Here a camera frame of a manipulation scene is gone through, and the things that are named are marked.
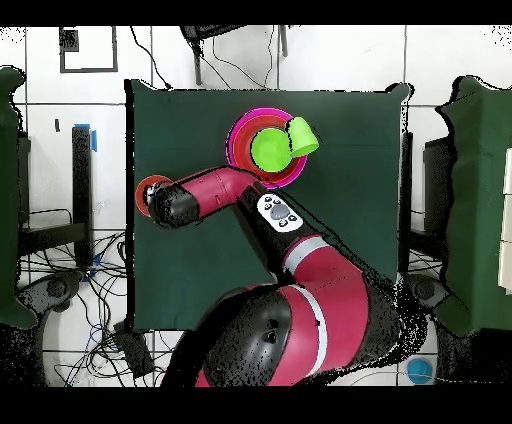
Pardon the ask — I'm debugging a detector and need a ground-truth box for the small green bowl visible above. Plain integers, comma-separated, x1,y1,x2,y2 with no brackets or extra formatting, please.
250,127,294,174

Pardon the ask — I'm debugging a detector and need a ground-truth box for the green cup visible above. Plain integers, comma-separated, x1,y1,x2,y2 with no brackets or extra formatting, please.
284,116,321,158

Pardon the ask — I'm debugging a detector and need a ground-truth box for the small orange bowl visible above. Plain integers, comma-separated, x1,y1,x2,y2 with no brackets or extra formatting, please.
134,174,173,219

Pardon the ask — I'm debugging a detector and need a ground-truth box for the large orange bowl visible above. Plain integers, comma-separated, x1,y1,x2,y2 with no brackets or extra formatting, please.
232,114,302,177

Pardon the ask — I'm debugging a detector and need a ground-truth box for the large pink bowl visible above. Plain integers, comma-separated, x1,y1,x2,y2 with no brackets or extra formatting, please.
224,107,309,191

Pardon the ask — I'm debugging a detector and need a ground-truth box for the dark green tablecloth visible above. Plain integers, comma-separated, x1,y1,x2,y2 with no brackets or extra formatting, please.
124,78,413,335

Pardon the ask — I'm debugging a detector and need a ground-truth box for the blue tape strip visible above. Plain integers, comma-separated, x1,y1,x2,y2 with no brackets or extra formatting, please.
73,122,98,154

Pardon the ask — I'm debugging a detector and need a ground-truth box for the black metal stand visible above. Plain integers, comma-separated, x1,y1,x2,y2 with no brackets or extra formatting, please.
399,131,455,273
17,125,94,269

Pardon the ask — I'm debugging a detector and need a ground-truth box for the black power brick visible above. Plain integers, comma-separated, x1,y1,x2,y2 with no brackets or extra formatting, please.
112,319,156,379

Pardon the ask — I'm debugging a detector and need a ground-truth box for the green cloth covered table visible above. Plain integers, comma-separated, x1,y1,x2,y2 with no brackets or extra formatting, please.
433,75,512,337
0,65,39,331

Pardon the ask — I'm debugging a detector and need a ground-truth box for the blue disc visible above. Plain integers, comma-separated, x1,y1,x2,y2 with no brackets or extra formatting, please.
405,356,434,386

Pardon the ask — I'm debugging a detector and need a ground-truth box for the black floor cable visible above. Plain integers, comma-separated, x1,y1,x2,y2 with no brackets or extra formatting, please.
129,25,173,90
210,25,278,90

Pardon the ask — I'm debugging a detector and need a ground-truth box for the black camera tripod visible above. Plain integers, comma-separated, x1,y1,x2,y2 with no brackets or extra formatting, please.
178,24,291,87

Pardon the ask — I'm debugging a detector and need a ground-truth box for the tangled cable bundle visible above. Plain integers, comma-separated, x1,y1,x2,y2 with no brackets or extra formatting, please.
19,231,181,387

